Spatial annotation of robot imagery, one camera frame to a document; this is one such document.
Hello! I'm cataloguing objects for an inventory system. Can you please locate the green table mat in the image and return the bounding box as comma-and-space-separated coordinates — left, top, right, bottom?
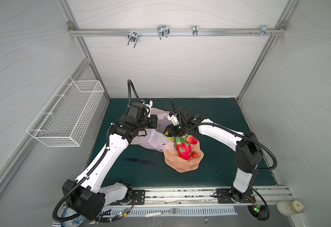
81, 97, 277, 188

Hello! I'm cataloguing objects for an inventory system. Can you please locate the metal crossbar rail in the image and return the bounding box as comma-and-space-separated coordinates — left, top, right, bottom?
69, 27, 287, 37

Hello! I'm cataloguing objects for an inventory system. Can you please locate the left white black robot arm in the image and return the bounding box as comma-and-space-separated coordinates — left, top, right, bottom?
52, 96, 157, 222

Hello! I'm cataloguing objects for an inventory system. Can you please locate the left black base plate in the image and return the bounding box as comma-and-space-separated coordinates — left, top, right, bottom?
110, 190, 146, 206

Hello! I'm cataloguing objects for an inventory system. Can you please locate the pink plastic bag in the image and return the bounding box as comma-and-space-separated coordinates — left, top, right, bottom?
130, 108, 174, 152

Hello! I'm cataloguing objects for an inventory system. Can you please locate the small metal ring hook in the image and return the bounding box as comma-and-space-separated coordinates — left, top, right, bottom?
192, 25, 198, 37

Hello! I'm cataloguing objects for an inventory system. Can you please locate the peach wavy fruit plate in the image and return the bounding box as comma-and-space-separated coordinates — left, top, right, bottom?
163, 141, 204, 173

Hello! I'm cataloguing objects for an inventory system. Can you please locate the dark blue knife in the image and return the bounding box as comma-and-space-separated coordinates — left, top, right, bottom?
123, 158, 156, 166

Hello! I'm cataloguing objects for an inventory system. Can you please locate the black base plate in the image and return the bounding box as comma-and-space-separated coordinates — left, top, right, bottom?
110, 190, 146, 206
212, 187, 256, 204

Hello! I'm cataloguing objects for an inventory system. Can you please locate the pink green dragon fruit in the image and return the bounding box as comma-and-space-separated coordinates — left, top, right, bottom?
173, 137, 192, 160

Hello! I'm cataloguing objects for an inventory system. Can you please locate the metal clamp hook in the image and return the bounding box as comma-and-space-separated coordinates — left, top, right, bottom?
157, 25, 170, 40
127, 31, 139, 48

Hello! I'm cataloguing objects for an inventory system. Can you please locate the left metal clamp hook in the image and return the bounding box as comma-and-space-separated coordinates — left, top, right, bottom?
127, 31, 139, 48

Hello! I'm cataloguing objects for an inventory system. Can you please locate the middle metal clamp hook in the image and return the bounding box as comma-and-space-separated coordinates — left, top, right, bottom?
157, 25, 170, 40

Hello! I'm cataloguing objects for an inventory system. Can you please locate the white wire basket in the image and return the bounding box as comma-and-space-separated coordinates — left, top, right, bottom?
26, 75, 104, 147

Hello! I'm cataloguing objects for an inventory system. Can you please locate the small red strawberry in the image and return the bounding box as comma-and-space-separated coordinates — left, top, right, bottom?
191, 152, 199, 159

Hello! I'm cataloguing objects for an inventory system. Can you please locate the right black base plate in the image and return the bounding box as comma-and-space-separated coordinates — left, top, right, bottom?
212, 187, 256, 204

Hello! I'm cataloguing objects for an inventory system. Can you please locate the white vent strip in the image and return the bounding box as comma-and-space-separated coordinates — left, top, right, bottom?
128, 205, 237, 218

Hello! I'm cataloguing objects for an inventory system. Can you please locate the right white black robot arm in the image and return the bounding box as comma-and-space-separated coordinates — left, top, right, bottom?
166, 100, 278, 221

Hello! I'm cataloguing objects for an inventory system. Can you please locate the blue white patterned plate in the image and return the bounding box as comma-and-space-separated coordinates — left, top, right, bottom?
60, 207, 86, 227

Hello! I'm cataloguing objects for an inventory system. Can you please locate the white handled fork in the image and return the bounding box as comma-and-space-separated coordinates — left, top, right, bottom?
145, 208, 181, 218

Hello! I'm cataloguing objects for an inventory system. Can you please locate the right metal bolt bracket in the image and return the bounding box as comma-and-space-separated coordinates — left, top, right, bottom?
251, 25, 276, 37

